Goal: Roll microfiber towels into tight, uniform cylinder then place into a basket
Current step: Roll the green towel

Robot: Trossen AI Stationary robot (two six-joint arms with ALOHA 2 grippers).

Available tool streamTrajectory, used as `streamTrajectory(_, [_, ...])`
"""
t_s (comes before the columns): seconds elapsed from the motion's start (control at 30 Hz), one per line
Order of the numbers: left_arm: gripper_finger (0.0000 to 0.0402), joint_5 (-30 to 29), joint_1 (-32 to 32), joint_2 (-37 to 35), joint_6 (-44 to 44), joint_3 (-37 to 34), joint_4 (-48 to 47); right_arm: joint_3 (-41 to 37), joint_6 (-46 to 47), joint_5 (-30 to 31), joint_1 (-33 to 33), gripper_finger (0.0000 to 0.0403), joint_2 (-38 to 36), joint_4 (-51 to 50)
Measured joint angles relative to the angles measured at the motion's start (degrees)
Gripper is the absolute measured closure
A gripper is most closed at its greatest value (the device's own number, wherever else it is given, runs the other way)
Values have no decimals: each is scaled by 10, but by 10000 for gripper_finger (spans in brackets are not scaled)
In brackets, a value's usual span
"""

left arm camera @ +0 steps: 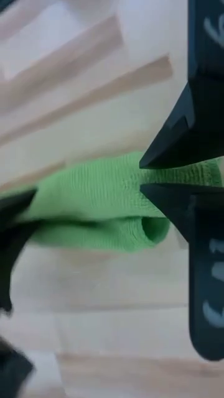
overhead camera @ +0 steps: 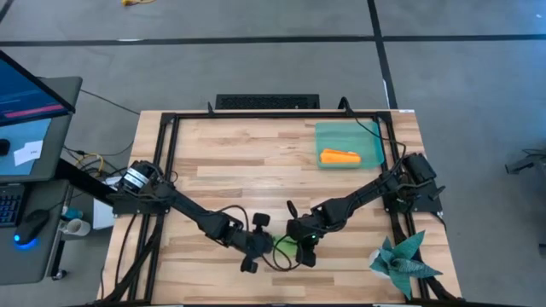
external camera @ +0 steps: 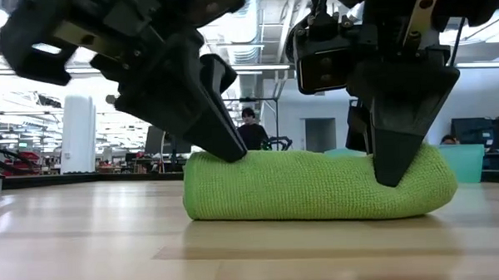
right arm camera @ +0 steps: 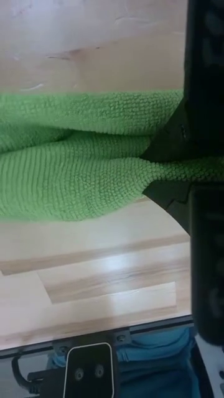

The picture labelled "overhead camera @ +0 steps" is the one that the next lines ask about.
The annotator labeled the long black cable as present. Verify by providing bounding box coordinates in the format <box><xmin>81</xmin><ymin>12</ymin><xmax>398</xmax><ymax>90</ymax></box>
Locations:
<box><xmin>343</xmin><ymin>101</ymin><xmax>407</xmax><ymax>180</ymax></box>

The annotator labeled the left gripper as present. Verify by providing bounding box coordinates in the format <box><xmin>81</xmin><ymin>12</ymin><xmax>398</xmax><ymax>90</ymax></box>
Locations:
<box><xmin>229</xmin><ymin>212</ymin><xmax>275</xmax><ymax>275</ymax></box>

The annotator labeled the artificial plant white pot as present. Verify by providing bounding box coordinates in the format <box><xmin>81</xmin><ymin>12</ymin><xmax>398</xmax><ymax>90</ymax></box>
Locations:
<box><xmin>369</xmin><ymin>230</ymin><xmax>444</xmax><ymax>302</ymax></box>

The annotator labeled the black perforated panel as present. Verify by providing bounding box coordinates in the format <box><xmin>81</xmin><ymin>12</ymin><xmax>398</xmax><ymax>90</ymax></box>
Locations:
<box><xmin>215</xmin><ymin>93</ymin><xmax>321</xmax><ymax>111</ymax></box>

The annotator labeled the white paper sheet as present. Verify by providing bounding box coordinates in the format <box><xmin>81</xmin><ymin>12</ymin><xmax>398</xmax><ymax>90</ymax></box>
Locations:
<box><xmin>13</xmin><ymin>139</ymin><xmax>45</xmax><ymax>167</ymax></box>

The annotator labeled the green microfiber towel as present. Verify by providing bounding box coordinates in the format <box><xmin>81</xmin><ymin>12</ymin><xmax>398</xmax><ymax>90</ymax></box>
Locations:
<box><xmin>270</xmin><ymin>235</ymin><xmax>299</xmax><ymax>258</ymax></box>

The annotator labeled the orange microfiber towel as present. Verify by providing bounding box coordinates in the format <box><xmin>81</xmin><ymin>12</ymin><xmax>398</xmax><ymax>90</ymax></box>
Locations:
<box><xmin>319</xmin><ymin>148</ymin><xmax>363</xmax><ymax>165</ymax></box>

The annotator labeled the white mug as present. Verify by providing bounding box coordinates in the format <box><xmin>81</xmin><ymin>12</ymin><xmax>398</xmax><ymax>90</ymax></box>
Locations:
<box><xmin>58</xmin><ymin>217</ymin><xmax>92</xmax><ymax>238</ymax></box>

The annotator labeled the black glowing computer mouse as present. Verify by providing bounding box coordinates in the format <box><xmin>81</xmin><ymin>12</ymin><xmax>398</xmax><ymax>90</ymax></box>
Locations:
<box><xmin>12</xmin><ymin>208</ymin><xmax>50</xmax><ymax>252</ymax></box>

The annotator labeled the black aluminium table frame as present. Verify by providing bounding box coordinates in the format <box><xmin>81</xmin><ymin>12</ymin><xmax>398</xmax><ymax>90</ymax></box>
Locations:
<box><xmin>127</xmin><ymin>109</ymin><xmax>430</xmax><ymax>304</ymax></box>

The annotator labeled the teal translucent plastic basket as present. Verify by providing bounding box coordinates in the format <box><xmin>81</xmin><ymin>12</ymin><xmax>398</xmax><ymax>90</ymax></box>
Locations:
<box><xmin>314</xmin><ymin>120</ymin><xmax>386</xmax><ymax>170</ymax></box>

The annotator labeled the black computer keyboard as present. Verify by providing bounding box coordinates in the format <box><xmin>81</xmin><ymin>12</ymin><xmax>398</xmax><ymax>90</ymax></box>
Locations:
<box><xmin>0</xmin><ymin>182</ymin><xmax>26</xmax><ymax>228</ymax></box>

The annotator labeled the computer monitor blue screen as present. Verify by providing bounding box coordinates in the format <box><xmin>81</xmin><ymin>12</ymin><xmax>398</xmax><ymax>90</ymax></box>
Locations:
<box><xmin>0</xmin><ymin>49</ymin><xmax>78</xmax><ymax>128</ymax></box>

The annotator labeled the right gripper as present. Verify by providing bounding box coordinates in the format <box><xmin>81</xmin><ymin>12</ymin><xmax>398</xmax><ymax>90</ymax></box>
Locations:
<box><xmin>285</xmin><ymin>200</ymin><xmax>323</xmax><ymax>269</ymax></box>

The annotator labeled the black stand foot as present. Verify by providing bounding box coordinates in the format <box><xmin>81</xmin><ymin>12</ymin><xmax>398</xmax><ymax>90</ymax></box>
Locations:
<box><xmin>505</xmin><ymin>148</ymin><xmax>546</xmax><ymax>176</ymax></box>

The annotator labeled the black left camera cable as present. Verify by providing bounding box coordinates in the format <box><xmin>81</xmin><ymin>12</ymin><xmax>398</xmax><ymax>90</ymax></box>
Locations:
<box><xmin>212</xmin><ymin>204</ymin><xmax>305</xmax><ymax>273</ymax></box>

